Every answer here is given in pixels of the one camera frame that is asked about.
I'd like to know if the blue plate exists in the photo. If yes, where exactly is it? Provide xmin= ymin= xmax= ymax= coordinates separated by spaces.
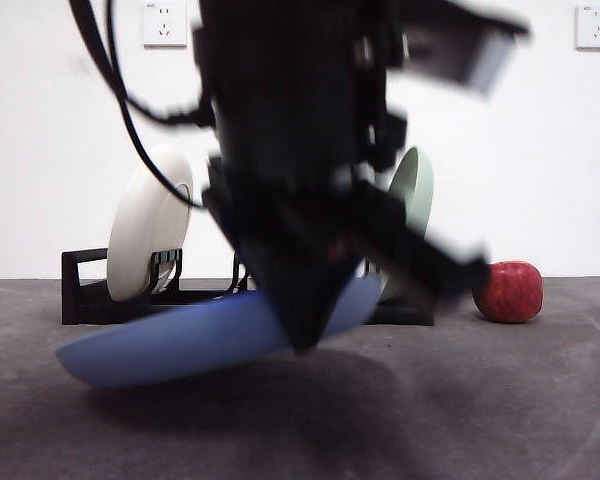
xmin=54 ymin=272 xmax=384 ymax=389

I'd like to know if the red apple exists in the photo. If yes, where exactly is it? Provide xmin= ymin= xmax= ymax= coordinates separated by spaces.
xmin=472 ymin=259 xmax=544 ymax=325

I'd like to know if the green plate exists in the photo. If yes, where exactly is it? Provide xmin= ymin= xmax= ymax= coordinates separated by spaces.
xmin=379 ymin=145 xmax=435 ymax=304

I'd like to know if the cream plate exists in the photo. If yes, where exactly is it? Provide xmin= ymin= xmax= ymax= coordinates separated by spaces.
xmin=106 ymin=143 xmax=195 ymax=303

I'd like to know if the black plate rack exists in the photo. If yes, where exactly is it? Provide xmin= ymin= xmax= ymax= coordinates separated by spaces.
xmin=61 ymin=248 xmax=436 ymax=327

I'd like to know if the thin black cable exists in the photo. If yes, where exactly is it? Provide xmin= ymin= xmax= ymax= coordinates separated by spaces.
xmin=104 ymin=0 xmax=214 ymax=126

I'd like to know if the thick black cable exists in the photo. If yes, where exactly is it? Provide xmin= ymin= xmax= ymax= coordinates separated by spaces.
xmin=68 ymin=0 xmax=204 ymax=209

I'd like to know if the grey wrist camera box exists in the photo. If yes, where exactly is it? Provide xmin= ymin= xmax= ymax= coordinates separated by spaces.
xmin=402 ymin=2 xmax=531 ymax=101

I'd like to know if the white wall socket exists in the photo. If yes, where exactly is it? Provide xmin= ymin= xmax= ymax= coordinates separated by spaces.
xmin=142 ymin=0 xmax=189 ymax=49
xmin=574 ymin=4 xmax=600 ymax=51

